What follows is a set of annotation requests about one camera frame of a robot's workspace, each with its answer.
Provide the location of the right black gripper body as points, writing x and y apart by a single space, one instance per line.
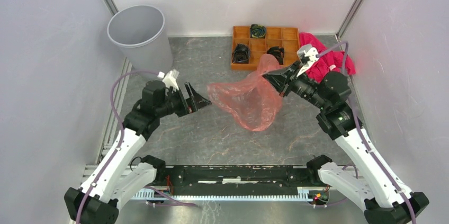
298 84

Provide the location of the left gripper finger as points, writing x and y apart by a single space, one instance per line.
195 101
182 107

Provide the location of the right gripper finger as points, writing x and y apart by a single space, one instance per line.
279 81
285 72

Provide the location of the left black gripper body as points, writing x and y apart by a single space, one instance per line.
172 102

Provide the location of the red translucent trash bag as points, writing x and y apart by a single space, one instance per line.
253 102

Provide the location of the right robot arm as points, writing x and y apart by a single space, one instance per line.
382 195

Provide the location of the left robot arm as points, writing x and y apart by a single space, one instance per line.
101 197

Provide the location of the grey plastic trash bin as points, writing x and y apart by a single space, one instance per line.
140 33

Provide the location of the black rolled belt right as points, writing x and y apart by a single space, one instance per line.
278 53

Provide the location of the orange compartment tray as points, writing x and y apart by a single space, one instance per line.
249 43

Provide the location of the pink crumpled cloth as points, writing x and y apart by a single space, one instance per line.
332 61

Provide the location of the dark rolled belt top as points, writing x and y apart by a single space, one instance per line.
257 31

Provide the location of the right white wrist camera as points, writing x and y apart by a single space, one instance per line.
308 56

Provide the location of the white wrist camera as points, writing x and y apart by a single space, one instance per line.
308 56
171 78

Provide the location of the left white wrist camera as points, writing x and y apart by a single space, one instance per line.
171 78

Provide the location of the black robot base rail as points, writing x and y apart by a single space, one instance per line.
237 181

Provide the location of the white slotted cable duct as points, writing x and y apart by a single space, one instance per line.
299 195

